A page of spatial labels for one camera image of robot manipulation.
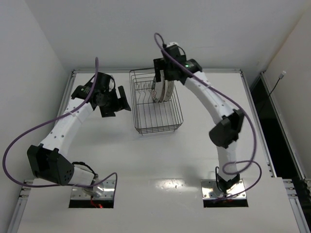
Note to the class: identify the orange sunburst plate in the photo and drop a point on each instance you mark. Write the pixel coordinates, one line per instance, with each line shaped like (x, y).
(164, 91)

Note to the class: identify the metal base plate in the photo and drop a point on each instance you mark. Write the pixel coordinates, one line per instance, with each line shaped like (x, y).
(210, 191)
(104, 191)

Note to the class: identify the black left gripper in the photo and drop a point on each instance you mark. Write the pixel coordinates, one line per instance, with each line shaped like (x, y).
(116, 102)

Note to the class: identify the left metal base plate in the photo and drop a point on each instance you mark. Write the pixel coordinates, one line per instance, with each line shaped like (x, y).
(104, 191)

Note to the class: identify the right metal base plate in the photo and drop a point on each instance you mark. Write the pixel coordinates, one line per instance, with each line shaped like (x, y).
(210, 191)

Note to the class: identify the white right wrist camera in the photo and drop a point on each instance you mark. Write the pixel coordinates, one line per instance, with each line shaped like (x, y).
(172, 44)

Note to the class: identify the aluminium frame rail right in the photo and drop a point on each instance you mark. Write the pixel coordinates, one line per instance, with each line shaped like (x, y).
(284, 160)

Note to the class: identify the black wire dish rack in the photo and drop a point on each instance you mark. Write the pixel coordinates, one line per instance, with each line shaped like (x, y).
(148, 116)

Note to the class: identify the blue rimmed white plate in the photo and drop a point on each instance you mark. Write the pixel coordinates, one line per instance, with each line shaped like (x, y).
(156, 90)

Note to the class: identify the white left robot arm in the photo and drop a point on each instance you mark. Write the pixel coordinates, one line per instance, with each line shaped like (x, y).
(48, 160)

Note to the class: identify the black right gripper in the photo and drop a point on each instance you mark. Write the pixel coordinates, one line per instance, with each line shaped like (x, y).
(160, 64)

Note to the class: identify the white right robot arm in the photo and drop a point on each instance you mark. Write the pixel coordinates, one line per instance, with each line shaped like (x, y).
(227, 123)

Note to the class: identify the white plate with grey motif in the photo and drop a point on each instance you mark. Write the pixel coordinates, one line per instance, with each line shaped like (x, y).
(170, 89)

